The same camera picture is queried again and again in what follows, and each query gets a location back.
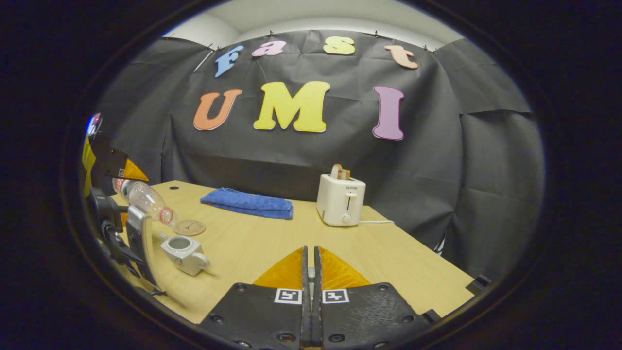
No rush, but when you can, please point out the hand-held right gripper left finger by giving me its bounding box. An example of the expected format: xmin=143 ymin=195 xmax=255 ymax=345
xmin=199 ymin=245 xmax=312 ymax=350

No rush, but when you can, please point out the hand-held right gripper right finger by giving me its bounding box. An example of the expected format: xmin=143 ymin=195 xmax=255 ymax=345
xmin=313 ymin=245 xmax=432 ymax=350

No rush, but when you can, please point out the clear plastic water bottle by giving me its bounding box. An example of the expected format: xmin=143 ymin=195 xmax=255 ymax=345
xmin=112 ymin=178 xmax=177 ymax=227

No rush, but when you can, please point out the white teacup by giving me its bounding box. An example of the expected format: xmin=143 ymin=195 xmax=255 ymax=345
xmin=160 ymin=233 xmax=211 ymax=277

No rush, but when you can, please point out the round wooden coaster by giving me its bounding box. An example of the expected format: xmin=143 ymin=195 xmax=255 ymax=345
xmin=173 ymin=219 xmax=206 ymax=237

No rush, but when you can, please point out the blue folded towel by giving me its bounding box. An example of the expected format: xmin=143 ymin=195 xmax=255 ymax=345
xmin=200 ymin=187 xmax=294 ymax=220

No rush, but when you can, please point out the white toaster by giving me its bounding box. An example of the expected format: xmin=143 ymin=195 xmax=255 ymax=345
xmin=316 ymin=173 xmax=367 ymax=227

